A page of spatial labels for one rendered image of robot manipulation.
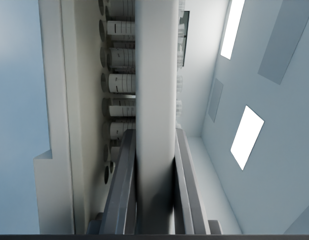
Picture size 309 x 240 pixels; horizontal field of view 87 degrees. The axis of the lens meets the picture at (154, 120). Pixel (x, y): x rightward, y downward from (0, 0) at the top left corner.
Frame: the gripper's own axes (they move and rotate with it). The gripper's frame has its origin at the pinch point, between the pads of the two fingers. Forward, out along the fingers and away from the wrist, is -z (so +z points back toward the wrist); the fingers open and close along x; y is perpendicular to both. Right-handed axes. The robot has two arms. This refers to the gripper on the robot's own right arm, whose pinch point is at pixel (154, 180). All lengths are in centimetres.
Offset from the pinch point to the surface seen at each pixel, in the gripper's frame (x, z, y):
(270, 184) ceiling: -182, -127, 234
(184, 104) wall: -97, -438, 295
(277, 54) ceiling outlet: -181, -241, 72
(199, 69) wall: -130, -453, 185
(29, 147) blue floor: 105, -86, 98
